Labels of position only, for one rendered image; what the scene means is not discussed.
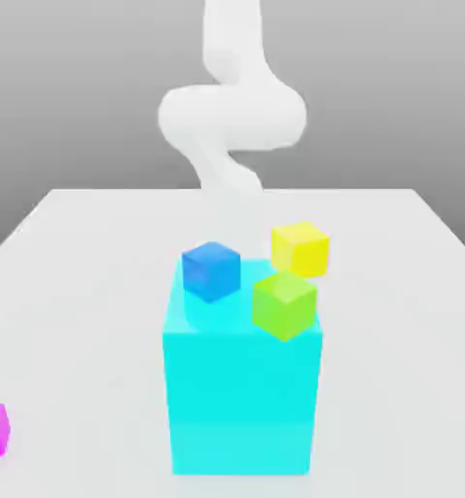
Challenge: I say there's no small yellow cube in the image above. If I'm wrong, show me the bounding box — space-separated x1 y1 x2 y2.
270 221 332 280

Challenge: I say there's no small green cube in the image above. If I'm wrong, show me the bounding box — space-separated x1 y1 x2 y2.
252 270 319 343

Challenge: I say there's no small blue cube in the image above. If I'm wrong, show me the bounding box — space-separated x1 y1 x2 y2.
181 240 242 304

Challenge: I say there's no large cyan box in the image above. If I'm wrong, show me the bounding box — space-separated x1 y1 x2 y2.
161 257 324 478

